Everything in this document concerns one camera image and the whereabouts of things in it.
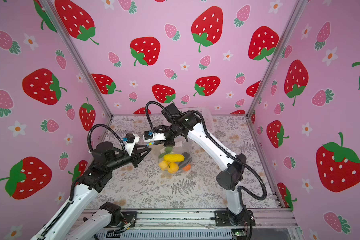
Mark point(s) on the orange mandarin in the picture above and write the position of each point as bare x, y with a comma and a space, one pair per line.
187, 168

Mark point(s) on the yellow bell pepper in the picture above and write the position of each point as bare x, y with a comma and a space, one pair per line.
173, 158

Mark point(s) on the white plastic perforated basket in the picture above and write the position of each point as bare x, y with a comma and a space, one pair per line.
205, 112

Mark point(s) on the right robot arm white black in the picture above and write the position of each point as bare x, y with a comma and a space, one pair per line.
232, 166

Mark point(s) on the left frame post aluminium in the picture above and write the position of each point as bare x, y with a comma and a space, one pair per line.
55, 19

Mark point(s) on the right frame post aluminium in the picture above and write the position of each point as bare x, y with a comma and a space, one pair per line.
290, 26

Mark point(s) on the small yellow lemon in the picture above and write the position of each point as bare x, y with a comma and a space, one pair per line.
163, 165

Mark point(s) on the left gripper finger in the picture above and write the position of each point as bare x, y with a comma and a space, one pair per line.
138, 155
140, 149

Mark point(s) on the yellow mango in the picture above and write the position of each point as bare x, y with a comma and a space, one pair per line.
173, 168

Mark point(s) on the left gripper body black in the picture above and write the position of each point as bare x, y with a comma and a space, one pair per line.
134, 157

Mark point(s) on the dark purple eggplant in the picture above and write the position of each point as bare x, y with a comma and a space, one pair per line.
187, 160

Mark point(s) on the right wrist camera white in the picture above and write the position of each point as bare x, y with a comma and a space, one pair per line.
150, 136

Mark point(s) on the aluminium rail base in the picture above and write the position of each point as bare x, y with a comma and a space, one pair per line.
203, 224

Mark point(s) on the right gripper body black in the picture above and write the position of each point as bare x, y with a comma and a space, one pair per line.
169, 139

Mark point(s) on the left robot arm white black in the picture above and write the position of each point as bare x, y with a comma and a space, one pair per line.
85, 188

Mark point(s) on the frame post aluminium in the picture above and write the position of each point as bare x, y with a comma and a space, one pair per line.
290, 26
55, 19

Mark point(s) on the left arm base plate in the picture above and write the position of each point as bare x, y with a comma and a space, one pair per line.
122, 219

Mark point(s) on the clear zip bag blue zipper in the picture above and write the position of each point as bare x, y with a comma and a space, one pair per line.
179, 148

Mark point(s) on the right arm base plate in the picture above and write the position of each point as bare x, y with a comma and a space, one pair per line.
228, 219

